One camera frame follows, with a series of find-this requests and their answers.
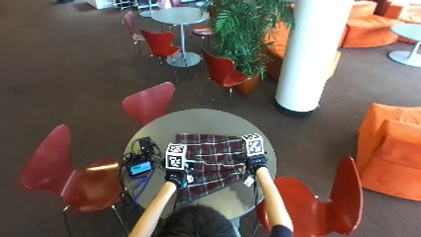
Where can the person's right hand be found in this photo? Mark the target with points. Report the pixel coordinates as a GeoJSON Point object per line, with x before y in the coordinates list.
{"type": "Point", "coordinates": [258, 162]}

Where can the person's left hand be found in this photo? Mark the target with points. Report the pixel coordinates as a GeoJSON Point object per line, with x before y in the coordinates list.
{"type": "Point", "coordinates": [178, 177]}

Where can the white marker cube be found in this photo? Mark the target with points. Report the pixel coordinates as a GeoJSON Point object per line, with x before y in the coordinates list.
{"type": "Point", "coordinates": [177, 156]}
{"type": "Point", "coordinates": [254, 144]}

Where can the dark red plaid cloth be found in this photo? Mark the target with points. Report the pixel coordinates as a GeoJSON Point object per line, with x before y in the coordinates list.
{"type": "Point", "coordinates": [215, 158]}

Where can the white wrist tag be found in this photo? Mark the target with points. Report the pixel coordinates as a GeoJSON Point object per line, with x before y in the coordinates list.
{"type": "Point", "coordinates": [250, 181]}

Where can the black device with blue screen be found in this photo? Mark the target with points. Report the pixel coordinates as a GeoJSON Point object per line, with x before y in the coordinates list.
{"type": "Point", "coordinates": [141, 168]}

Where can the red wooden chair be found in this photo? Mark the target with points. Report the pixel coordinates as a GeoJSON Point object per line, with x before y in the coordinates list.
{"type": "Point", "coordinates": [203, 31]}
{"type": "Point", "coordinates": [70, 177]}
{"type": "Point", "coordinates": [161, 42]}
{"type": "Point", "coordinates": [222, 70]}
{"type": "Point", "coordinates": [325, 204]}
{"type": "Point", "coordinates": [150, 102]}
{"type": "Point", "coordinates": [131, 24]}

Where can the dark blue shirt sleeve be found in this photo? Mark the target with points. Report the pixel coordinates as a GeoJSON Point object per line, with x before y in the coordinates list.
{"type": "Point", "coordinates": [281, 231]}

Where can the orange plant pot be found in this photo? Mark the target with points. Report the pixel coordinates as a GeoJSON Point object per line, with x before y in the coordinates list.
{"type": "Point", "coordinates": [249, 85]}

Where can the orange armchair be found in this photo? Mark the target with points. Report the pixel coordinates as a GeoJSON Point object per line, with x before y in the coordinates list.
{"type": "Point", "coordinates": [391, 151]}

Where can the orange bench seat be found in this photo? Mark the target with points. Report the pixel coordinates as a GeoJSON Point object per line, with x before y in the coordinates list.
{"type": "Point", "coordinates": [277, 52]}

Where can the white round pillar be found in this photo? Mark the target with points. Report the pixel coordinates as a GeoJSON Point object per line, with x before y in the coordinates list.
{"type": "Point", "coordinates": [311, 56]}

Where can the green potted plant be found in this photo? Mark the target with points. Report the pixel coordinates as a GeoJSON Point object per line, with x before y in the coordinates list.
{"type": "Point", "coordinates": [246, 29]}

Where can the orange round sofa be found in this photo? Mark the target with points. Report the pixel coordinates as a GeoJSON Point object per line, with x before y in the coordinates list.
{"type": "Point", "coordinates": [369, 28]}

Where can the white round side table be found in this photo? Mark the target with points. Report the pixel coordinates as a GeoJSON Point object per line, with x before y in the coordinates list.
{"type": "Point", "coordinates": [410, 36]}

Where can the grey round pedestal table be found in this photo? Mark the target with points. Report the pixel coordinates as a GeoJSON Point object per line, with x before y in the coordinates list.
{"type": "Point", "coordinates": [181, 19]}

